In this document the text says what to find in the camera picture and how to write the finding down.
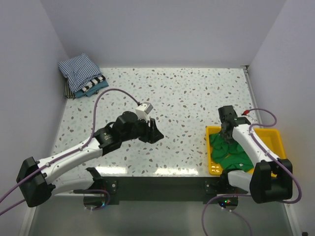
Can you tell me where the black white wide-striped folded top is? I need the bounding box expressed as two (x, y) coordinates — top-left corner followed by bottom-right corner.
(81, 76), (106, 92)

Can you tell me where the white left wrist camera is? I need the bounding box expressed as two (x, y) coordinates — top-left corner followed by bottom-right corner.
(135, 102), (153, 121)

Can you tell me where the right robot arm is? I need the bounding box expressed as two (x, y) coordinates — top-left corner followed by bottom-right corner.
(218, 105), (293, 204)

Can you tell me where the yellow plastic tray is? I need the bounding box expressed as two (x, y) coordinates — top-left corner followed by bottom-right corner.
(206, 126), (287, 176)

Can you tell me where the green tank top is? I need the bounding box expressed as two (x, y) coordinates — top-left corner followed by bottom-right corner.
(209, 133), (254, 172)

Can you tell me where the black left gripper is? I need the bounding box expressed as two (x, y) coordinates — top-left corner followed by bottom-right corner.
(121, 115), (164, 144)

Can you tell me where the thin-striped black white folded top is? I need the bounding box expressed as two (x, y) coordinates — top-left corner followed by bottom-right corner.
(63, 80), (98, 99)

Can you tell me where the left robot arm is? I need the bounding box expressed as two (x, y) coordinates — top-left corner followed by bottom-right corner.
(17, 111), (164, 207)

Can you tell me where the blue white striped tank top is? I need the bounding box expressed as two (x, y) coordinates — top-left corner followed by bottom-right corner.
(58, 53), (102, 92)

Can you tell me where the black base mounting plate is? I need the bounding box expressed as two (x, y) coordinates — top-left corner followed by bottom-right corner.
(73, 176), (249, 206)

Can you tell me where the aluminium frame rail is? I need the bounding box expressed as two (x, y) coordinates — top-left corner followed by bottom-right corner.
(19, 64), (303, 236)

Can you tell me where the blue folded tank top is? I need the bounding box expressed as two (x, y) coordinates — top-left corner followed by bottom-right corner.
(75, 81), (109, 98)

